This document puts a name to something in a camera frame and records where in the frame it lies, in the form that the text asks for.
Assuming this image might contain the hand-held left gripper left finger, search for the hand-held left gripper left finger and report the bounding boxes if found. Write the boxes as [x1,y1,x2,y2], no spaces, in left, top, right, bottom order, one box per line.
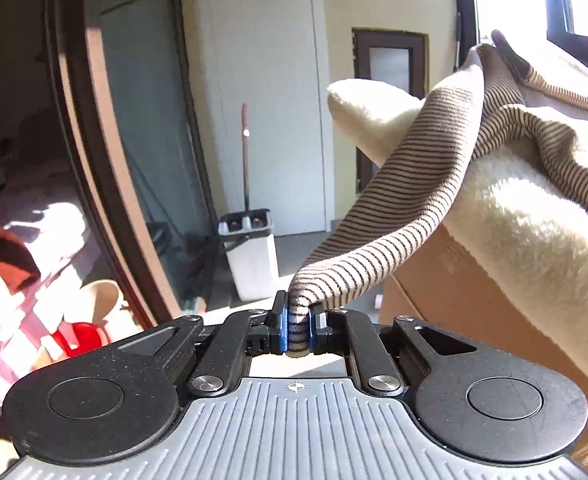
[118,290,289,396]

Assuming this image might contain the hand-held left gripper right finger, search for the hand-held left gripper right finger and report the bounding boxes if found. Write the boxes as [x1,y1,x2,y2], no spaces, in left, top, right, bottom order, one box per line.
[309,304,478,397]

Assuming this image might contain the beige black striped garment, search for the beige black striped garment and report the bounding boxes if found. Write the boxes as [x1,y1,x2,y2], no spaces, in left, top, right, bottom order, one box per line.
[288,29,588,359]

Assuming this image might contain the white mop bucket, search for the white mop bucket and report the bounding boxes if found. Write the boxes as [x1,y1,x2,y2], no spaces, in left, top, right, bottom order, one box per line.
[217,208,279,302]

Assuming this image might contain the brown cardboard box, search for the brown cardboard box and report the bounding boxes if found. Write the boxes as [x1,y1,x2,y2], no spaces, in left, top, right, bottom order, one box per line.
[379,224,588,467]

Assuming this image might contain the cream fleece blanket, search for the cream fleece blanket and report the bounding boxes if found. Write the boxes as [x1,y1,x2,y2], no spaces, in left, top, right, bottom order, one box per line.
[326,42,588,397]

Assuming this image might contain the white door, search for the white door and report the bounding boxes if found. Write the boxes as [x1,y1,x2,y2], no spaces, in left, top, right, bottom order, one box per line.
[205,0,336,237]

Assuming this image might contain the dark sliding glass door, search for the dark sliding glass door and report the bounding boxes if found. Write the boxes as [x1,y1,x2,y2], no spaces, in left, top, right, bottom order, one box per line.
[44,0,215,328]

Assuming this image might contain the small dark framed window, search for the small dark framed window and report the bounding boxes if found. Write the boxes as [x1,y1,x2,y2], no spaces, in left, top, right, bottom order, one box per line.
[351,28,429,102]

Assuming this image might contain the rust red cloth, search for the rust red cloth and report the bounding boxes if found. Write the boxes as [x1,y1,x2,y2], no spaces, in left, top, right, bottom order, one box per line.
[0,220,41,306]

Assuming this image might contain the brown mop handle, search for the brown mop handle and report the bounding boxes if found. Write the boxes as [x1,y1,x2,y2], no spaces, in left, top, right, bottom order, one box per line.
[241,103,253,217]

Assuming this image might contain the dark window handle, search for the dark window handle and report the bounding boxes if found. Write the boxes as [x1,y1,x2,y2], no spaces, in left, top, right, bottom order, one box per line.
[453,12,463,73]

